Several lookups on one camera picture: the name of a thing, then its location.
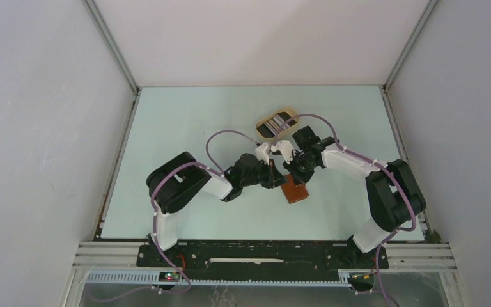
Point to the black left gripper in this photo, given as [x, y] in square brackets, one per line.
[274, 178]

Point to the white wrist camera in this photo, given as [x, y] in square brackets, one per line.
[285, 149]
[263, 152]

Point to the aluminium frame rail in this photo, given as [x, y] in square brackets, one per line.
[401, 257]

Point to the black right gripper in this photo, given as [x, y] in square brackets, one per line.
[298, 178]

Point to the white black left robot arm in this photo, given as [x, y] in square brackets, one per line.
[172, 186]

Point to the brown leather card holder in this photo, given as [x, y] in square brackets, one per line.
[293, 192]

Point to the beige oval tray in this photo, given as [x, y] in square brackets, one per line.
[266, 135]

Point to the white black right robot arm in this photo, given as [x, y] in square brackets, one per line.
[393, 195]

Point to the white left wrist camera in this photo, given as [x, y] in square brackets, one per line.
[263, 152]

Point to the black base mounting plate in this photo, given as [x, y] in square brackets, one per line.
[262, 260]

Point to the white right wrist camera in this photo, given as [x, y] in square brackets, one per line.
[285, 149]

